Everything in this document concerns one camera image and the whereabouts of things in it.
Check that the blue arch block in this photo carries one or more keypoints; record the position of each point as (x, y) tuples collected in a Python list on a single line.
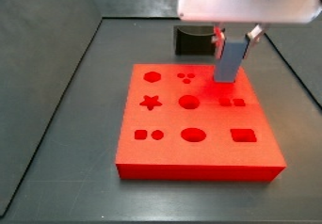
[(230, 54)]

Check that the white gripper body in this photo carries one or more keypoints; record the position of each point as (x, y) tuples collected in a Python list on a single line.
[(250, 11)]

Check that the red shape sorter board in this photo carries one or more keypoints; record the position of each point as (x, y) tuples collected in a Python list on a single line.
[(192, 129)]

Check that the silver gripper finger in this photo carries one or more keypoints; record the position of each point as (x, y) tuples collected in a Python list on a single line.
[(254, 36), (218, 40)]

